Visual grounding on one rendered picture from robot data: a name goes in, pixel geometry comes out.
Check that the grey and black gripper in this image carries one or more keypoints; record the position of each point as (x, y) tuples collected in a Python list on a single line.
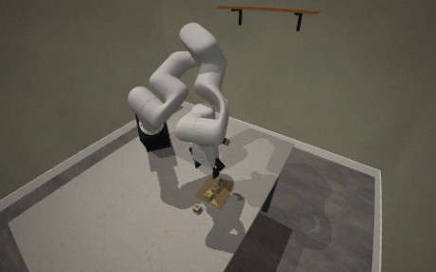
[(207, 156)]

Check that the tan block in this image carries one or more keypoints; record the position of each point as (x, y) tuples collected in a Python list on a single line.
[(208, 195), (221, 182), (197, 208), (215, 188)]

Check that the tan flat mat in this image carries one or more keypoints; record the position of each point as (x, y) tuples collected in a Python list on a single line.
[(220, 197)]

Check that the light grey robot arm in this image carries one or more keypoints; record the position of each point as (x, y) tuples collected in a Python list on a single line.
[(203, 131)]

